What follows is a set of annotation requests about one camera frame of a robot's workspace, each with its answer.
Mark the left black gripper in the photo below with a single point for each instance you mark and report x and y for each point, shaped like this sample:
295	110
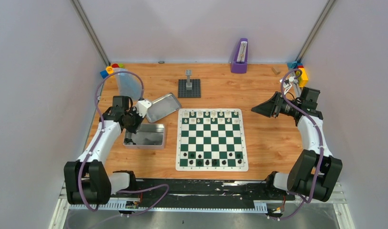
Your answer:
132	123

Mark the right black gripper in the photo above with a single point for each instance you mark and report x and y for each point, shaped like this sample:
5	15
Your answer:
270	108

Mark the metal tin with black pieces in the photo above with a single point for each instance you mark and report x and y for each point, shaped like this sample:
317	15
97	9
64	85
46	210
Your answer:
147	137

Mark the green white chess mat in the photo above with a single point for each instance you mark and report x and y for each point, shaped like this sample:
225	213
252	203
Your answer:
214	133

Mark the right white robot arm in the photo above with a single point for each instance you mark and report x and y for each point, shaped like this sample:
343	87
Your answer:
316	171

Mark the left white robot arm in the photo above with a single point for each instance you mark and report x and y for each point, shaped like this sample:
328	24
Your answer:
86	179

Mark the translucent blue plastic container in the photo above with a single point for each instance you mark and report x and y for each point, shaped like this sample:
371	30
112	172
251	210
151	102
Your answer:
129	85

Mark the metal tin lid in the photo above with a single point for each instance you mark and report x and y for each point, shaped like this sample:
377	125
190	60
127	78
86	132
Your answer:
163	107

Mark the small wooden block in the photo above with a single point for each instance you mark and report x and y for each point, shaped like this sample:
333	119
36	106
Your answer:
276	70

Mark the yellow toy block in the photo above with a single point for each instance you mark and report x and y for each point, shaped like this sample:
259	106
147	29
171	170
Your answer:
303	78

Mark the purple metronome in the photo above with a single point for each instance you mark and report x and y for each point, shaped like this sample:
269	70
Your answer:
238	63

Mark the colourful toy blocks left corner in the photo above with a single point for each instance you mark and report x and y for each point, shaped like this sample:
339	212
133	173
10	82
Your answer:
111	69

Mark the dark grey lego baseplate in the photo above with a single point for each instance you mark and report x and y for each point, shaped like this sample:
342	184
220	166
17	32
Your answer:
191	92

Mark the grey lego tower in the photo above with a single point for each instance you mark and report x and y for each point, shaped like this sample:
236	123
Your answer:
188	74

